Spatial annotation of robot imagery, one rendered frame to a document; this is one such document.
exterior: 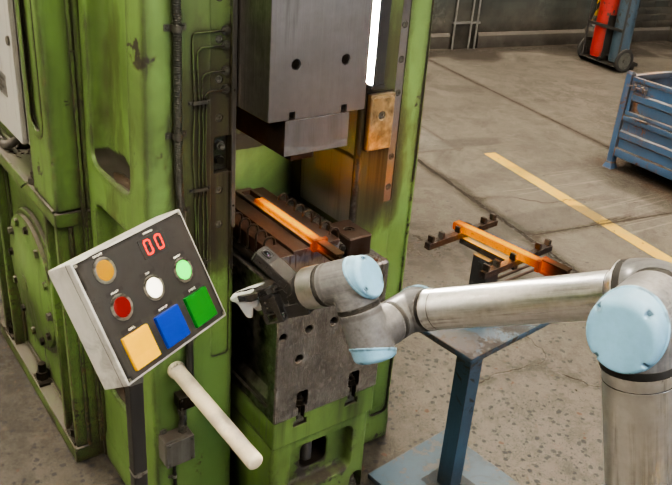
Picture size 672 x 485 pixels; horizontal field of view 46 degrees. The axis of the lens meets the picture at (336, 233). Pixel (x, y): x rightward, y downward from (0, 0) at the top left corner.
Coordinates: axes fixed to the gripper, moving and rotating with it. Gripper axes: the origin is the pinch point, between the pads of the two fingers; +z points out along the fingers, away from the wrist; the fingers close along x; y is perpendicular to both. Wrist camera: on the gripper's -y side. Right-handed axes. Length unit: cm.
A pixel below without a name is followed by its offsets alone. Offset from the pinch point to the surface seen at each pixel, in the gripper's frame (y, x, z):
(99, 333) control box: -6.1, -27.7, 12.0
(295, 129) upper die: -28.0, 37.5, -5.5
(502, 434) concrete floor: 112, 122, 18
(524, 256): 30, 78, -34
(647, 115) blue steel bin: 66, 447, 7
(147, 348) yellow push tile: 1.7, -19.8, 10.2
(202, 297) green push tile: -0.9, 0.6, 10.4
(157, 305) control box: -4.8, -11.8, 11.1
